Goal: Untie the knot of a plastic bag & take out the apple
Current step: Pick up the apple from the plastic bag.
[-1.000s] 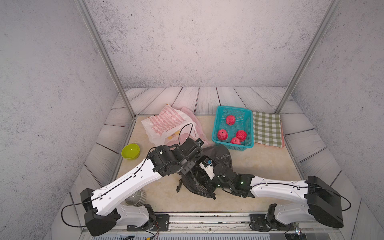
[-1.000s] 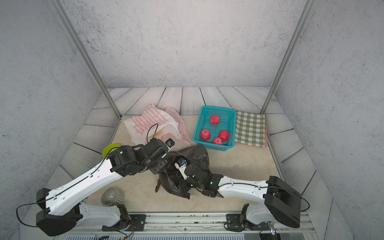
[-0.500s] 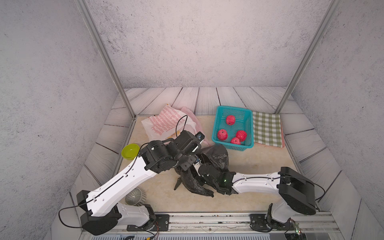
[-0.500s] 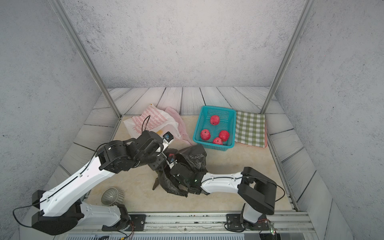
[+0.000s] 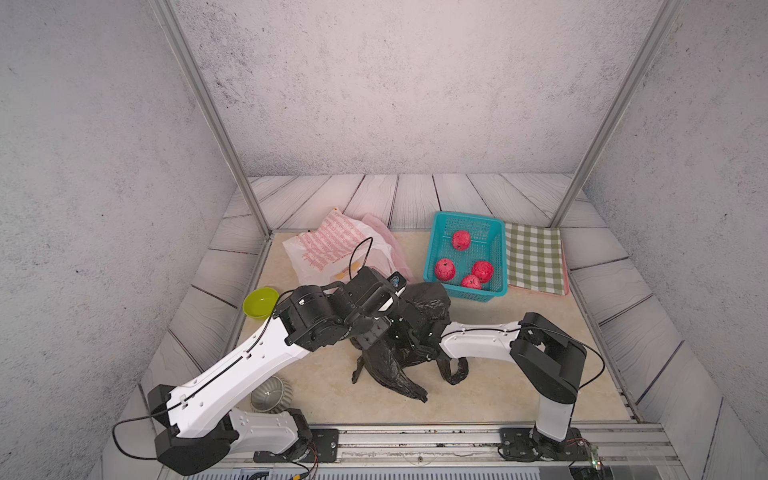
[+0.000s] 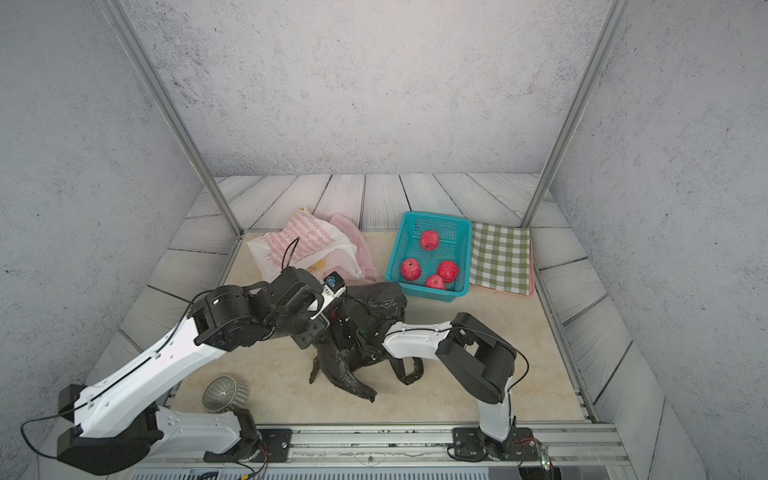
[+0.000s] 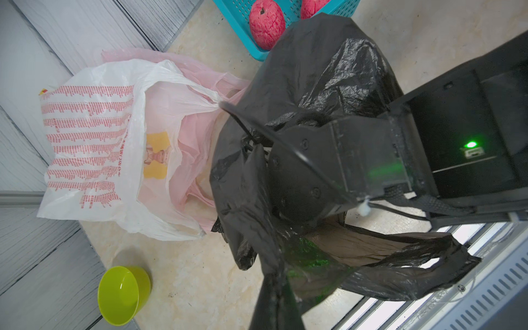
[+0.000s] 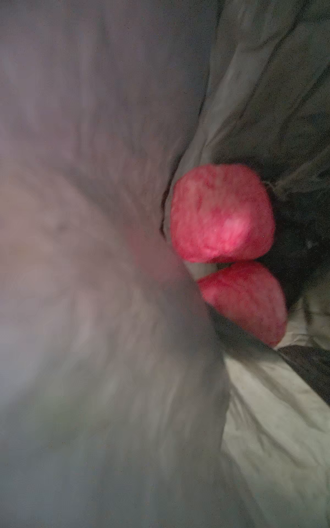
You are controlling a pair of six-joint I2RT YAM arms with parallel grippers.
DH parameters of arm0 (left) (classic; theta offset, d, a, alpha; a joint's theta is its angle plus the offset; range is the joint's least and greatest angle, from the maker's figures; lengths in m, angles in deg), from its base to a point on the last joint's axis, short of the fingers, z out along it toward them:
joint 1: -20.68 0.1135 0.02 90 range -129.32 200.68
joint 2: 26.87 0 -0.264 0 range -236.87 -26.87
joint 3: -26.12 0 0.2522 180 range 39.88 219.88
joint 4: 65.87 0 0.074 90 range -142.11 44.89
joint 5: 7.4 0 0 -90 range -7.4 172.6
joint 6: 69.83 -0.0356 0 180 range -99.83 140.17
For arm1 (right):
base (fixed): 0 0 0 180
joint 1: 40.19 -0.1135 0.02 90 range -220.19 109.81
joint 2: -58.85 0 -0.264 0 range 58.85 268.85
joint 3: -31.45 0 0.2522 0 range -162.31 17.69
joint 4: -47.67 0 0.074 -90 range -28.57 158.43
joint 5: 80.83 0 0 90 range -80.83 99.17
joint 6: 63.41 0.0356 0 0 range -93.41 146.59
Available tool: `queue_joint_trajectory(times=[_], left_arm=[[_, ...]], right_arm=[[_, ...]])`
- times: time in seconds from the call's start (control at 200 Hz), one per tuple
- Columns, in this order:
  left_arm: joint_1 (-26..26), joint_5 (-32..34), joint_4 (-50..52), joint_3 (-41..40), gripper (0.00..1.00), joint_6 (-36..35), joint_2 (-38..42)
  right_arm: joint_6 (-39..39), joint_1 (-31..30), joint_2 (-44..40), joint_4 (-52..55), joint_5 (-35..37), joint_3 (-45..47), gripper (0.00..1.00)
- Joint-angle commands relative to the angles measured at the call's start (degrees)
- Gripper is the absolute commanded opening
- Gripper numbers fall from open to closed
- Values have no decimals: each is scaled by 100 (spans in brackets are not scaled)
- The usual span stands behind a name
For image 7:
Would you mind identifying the red apple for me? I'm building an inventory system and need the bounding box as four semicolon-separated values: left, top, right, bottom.
301;0;329;20
249;0;285;51

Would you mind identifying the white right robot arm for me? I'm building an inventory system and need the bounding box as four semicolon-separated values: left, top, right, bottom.
268;34;527;229

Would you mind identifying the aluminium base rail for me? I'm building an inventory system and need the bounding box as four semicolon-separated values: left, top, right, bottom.
335;222;527;329

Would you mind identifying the green plastic bowl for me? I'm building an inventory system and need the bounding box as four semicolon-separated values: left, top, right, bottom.
98;266;152;327

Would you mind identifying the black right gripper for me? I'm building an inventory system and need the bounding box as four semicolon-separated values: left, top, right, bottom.
268;116;410;223

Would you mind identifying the teal plastic perforated basket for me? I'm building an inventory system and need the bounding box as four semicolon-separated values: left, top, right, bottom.
213;0;360;62

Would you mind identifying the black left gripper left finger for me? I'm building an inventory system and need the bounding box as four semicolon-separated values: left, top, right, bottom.
249;274;278;330

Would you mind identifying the pink white striped bag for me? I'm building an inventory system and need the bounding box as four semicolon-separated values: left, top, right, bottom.
37;59;221;241

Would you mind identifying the pink plastic bag apple print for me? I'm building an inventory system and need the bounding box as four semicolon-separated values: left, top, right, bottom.
103;48;250;232

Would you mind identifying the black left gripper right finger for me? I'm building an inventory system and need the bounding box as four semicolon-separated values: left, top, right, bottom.
277;281;305;330

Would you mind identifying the black plastic bag knotted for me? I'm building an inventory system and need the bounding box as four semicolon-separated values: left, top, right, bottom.
210;14;481;317

